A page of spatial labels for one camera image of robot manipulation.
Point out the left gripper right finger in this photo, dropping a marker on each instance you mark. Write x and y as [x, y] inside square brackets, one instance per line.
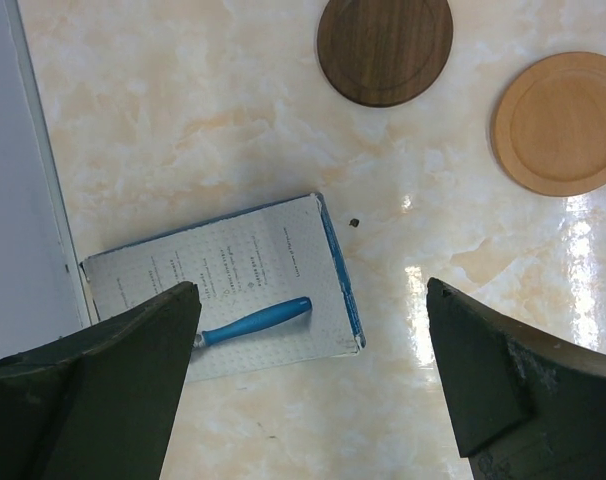
[523, 404]

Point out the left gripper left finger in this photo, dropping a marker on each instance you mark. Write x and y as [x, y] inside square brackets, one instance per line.
[100, 403]

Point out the light wood coaster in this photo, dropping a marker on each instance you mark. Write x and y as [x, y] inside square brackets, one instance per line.
[548, 130]

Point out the dark walnut coaster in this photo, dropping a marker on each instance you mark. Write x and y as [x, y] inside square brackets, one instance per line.
[384, 53]

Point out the blue white razor box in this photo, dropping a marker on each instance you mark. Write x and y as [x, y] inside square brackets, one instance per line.
[272, 282]

